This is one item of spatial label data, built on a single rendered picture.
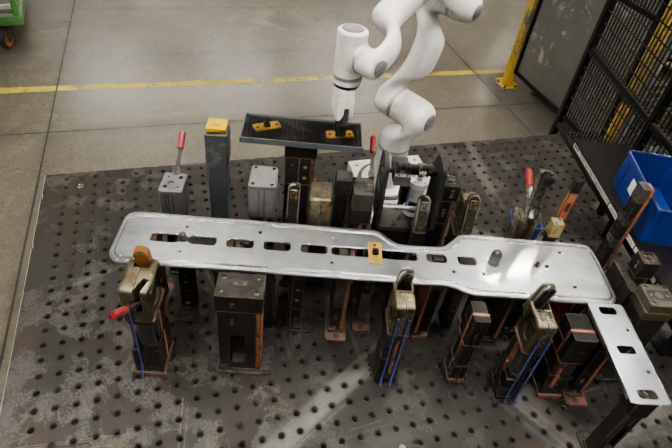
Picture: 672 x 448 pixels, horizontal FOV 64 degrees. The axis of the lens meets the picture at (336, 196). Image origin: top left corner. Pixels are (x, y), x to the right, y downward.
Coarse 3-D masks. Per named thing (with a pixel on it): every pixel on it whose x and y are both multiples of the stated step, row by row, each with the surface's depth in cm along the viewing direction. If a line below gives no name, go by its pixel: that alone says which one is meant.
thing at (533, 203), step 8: (544, 176) 150; (552, 176) 150; (536, 184) 153; (544, 184) 153; (552, 184) 149; (536, 192) 153; (544, 192) 153; (528, 200) 157; (536, 200) 156; (528, 208) 157; (536, 208) 157; (528, 216) 158; (536, 216) 158
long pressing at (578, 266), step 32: (128, 224) 148; (160, 224) 149; (192, 224) 150; (224, 224) 152; (256, 224) 153; (288, 224) 154; (128, 256) 139; (160, 256) 140; (192, 256) 141; (224, 256) 142; (256, 256) 144; (288, 256) 145; (320, 256) 146; (352, 256) 147; (416, 256) 150; (448, 256) 151; (480, 256) 153; (512, 256) 154; (544, 256) 155; (576, 256) 157; (480, 288) 143; (512, 288) 145; (576, 288) 147; (608, 288) 148
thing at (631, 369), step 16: (592, 304) 143; (608, 304) 144; (592, 320) 140; (608, 320) 140; (624, 320) 140; (608, 336) 136; (624, 336) 136; (608, 352) 132; (640, 352) 133; (624, 368) 129; (640, 368) 129; (624, 384) 125; (640, 384) 126; (656, 384) 126; (640, 400) 123; (656, 400) 123
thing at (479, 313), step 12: (468, 312) 142; (480, 312) 138; (468, 324) 140; (480, 324) 137; (468, 336) 140; (480, 336) 140; (456, 348) 150; (468, 348) 145; (444, 360) 159; (456, 360) 150; (468, 360) 149; (444, 372) 157; (456, 372) 152
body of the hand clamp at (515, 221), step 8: (520, 208) 163; (512, 216) 165; (512, 224) 165; (520, 224) 160; (528, 224) 160; (536, 224) 160; (504, 232) 171; (512, 232) 164; (520, 232) 162; (528, 232) 162
